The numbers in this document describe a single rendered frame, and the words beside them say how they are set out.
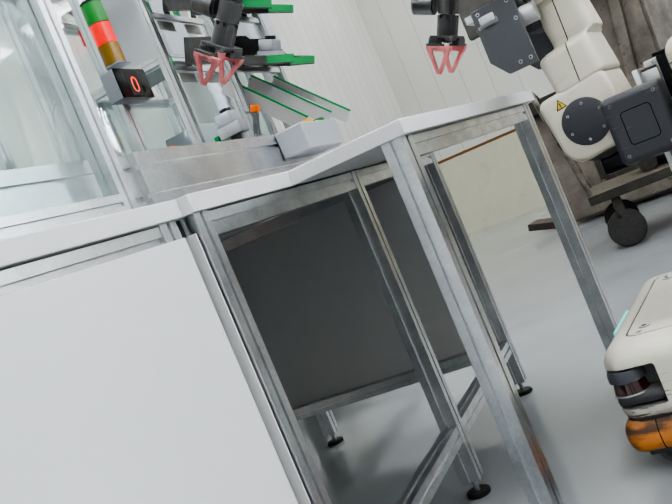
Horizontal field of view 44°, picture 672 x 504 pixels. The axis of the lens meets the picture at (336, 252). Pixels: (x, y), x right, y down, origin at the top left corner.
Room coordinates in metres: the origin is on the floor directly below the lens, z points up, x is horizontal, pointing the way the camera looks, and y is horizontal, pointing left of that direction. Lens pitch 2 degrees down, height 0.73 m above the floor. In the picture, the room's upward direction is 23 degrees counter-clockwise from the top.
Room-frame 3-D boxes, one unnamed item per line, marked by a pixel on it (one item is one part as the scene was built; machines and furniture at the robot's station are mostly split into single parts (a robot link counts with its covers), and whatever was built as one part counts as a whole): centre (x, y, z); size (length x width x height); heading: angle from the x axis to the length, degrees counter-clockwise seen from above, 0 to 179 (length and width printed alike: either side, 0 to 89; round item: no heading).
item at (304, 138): (1.90, -0.05, 0.93); 0.21 x 0.07 x 0.06; 157
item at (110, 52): (1.93, 0.30, 1.28); 0.05 x 0.05 x 0.05
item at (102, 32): (1.93, 0.30, 1.33); 0.05 x 0.05 x 0.05
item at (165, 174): (1.75, 0.09, 0.91); 0.89 x 0.06 x 0.11; 157
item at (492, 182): (10.06, -1.68, 0.46); 2.58 x 0.83 x 0.92; 59
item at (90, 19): (1.93, 0.30, 1.38); 0.05 x 0.05 x 0.05
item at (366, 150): (2.05, -0.12, 0.84); 0.90 x 0.70 x 0.03; 149
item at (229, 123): (2.07, 0.13, 1.06); 0.08 x 0.04 x 0.07; 66
